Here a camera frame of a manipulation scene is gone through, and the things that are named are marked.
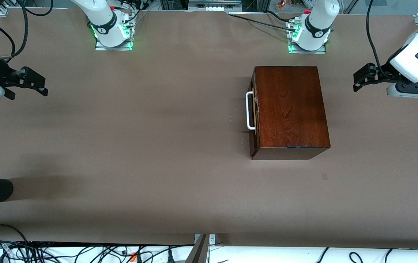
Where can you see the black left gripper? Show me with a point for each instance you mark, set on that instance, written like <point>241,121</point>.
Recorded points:
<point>383,72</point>

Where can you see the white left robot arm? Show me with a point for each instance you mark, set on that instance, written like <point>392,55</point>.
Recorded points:
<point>318,25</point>

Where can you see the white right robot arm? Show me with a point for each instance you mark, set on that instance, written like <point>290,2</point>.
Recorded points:
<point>102,22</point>

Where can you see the dark brown wooden cabinet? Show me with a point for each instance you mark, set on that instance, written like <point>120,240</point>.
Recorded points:
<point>289,109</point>

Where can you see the white power strip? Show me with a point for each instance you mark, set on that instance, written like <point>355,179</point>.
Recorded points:
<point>214,8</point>

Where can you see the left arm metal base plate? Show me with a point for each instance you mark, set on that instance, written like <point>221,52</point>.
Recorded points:
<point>322,52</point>

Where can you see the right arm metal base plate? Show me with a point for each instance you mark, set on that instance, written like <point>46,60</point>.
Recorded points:
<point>121,48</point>

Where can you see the small metal bracket plate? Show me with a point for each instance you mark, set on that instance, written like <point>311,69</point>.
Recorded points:
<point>212,239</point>

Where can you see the dark grey post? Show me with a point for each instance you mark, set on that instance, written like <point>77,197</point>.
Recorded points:
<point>198,254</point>

